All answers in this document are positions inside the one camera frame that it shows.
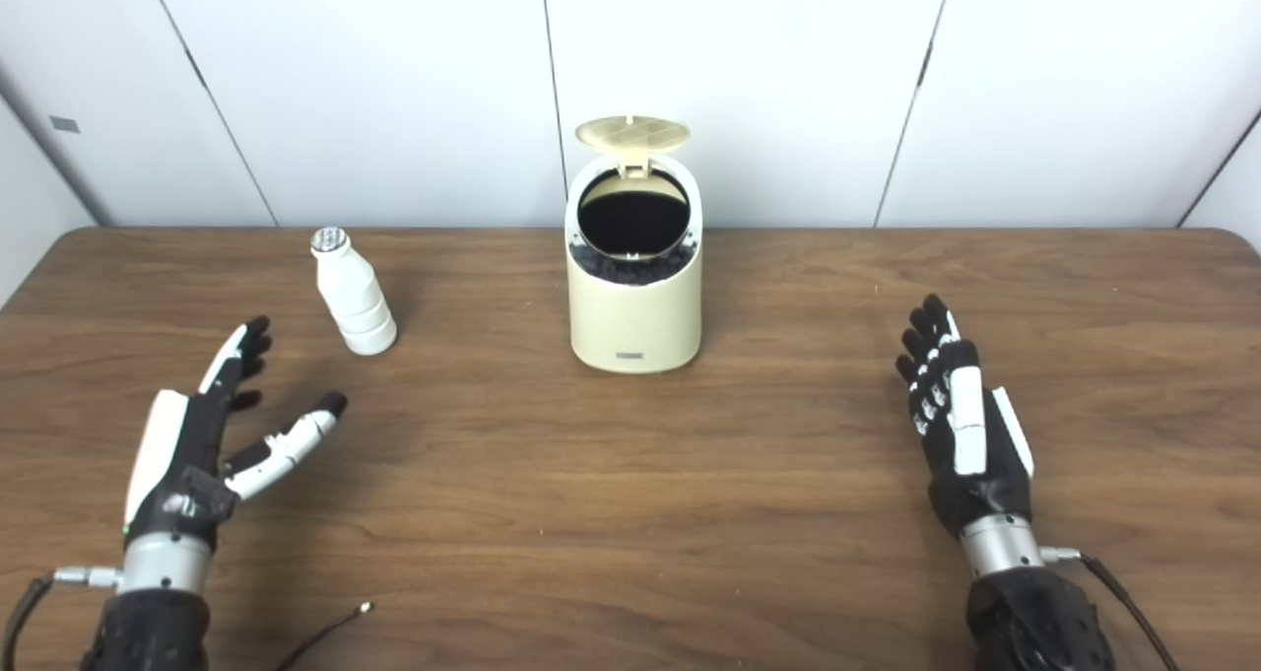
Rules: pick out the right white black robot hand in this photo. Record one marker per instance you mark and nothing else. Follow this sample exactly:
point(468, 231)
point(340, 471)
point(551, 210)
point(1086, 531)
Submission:
point(985, 484)

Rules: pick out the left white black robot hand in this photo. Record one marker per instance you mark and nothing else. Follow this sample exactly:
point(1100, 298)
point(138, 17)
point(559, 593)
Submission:
point(182, 474)

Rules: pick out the small white plastic bottle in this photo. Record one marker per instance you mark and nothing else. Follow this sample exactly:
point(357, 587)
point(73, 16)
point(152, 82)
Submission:
point(355, 301)

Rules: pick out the round cream bin lid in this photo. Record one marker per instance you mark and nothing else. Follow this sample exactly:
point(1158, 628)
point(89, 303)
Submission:
point(630, 132)

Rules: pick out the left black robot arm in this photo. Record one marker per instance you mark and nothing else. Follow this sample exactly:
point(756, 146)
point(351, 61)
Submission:
point(158, 612)

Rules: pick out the cream-colored round bin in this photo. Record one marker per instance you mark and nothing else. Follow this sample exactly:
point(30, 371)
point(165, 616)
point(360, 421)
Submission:
point(635, 321)

